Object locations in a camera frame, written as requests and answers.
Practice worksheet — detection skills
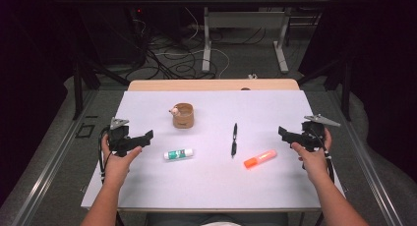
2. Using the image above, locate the orange highlighter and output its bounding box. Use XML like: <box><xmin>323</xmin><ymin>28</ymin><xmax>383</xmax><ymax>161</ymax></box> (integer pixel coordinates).
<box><xmin>243</xmin><ymin>149</ymin><xmax>278</xmax><ymax>170</ymax></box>

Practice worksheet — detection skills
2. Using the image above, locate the black computer tower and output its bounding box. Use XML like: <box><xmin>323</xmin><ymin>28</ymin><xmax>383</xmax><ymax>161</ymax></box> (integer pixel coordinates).
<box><xmin>78</xmin><ymin>6</ymin><xmax>147</xmax><ymax>65</ymax></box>

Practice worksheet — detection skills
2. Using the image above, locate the left hand-held gripper cable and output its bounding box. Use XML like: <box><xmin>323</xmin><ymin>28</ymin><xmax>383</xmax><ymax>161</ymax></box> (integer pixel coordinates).
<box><xmin>97</xmin><ymin>127</ymin><xmax>112</xmax><ymax>185</ymax></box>

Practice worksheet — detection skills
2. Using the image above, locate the white table mat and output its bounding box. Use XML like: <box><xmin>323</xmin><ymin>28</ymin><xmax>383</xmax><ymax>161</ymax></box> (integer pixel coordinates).
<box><xmin>81</xmin><ymin>89</ymin><xmax>345</xmax><ymax>211</ymax></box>

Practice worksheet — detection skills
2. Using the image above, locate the dark curtain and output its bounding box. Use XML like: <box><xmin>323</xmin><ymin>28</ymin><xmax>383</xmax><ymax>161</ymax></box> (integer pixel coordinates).
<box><xmin>0</xmin><ymin>0</ymin><xmax>80</xmax><ymax>204</ymax></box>
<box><xmin>299</xmin><ymin>0</ymin><xmax>417</xmax><ymax>185</ymax></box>

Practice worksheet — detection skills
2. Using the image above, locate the light wooden table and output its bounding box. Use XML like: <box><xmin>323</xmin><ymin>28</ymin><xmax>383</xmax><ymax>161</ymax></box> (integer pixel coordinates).
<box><xmin>127</xmin><ymin>78</ymin><xmax>301</xmax><ymax>92</ymax></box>

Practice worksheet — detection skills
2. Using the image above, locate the black pen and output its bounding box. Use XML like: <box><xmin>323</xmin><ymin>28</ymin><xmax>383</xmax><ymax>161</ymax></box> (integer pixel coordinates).
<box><xmin>230</xmin><ymin>122</ymin><xmax>239</xmax><ymax>159</ymax></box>

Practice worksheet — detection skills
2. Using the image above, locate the white green glue stick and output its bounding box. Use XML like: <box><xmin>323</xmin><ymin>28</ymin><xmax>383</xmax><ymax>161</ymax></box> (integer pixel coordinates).
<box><xmin>163</xmin><ymin>147</ymin><xmax>195</xmax><ymax>161</ymax></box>

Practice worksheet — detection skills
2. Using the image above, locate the black metal stand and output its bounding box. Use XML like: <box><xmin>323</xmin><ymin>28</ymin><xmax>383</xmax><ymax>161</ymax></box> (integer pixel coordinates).
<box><xmin>72</xmin><ymin>55</ymin><xmax>131</xmax><ymax>121</ymax></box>
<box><xmin>296</xmin><ymin>55</ymin><xmax>353</xmax><ymax>122</ymax></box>

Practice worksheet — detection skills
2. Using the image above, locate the round wooden pen holder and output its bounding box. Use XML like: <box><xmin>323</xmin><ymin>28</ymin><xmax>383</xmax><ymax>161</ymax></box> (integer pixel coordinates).
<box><xmin>168</xmin><ymin>102</ymin><xmax>195</xmax><ymax>130</ymax></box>

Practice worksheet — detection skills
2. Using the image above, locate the metal floor rail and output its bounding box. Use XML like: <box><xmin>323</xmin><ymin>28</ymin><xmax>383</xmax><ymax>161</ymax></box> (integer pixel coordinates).
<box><xmin>13</xmin><ymin>89</ymin><xmax>99</xmax><ymax>226</ymax></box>
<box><xmin>328</xmin><ymin>89</ymin><xmax>404</xmax><ymax>226</ymax></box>

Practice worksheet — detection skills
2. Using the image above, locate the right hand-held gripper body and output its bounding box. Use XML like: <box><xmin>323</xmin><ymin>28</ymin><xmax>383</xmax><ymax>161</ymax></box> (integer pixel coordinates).
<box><xmin>296</xmin><ymin>113</ymin><xmax>341</xmax><ymax>153</ymax></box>

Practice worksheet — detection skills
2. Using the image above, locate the person's left hand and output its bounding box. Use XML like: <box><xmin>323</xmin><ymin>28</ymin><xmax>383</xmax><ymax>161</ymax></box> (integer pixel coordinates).
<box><xmin>101</xmin><ymin>134</ymin><xmax>143</xmax><ymax>188</ymax></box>

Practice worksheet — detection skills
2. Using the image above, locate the tangle of floor cables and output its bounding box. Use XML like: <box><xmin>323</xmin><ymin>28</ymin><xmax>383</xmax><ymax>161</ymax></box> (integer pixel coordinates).
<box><xmin>131</xmin><ymin>6</ymin><xmax>267</xmax><ymax>81</ymax></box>

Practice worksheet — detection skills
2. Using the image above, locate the white desk with metal legs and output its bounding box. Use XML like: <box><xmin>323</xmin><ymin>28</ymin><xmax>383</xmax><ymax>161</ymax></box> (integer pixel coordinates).
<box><xmin>182</xmin><ymin>0</ymin><xmax>332</xmax><ymax>74</ymax></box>

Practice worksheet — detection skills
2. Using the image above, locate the hand-held gripper cable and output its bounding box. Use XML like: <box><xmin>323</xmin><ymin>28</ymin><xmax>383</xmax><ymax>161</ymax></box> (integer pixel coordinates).
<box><xmin>314</xmin><ymin>127</ymin><xmax>336</xmax><ymax>185</ymax></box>
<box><xmin>97</xmin><ymin>127</ymin><xmax>112</xmax><ymax>185</ymax></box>

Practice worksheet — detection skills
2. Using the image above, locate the person's right hand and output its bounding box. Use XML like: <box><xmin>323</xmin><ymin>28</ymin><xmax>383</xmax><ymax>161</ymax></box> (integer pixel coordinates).
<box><xmin>290</xmin><ymin>127</ymin><xmax>332</xmax><ymax>185</ymax></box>

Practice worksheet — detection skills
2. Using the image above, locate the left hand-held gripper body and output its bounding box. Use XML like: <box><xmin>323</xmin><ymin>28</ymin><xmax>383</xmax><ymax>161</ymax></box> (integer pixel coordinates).
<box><xmin>107</xmin><ymin>117</ymin><xmax>134</xmax><ymax>157</ymax></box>

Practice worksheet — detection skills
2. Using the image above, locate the right hand-held gripper cable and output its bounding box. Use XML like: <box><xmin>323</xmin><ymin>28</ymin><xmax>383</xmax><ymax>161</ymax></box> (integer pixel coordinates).
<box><xmin>314</xmin><ymin>127</ymin><xmax>336</xmax><ymax>185</ymax></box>

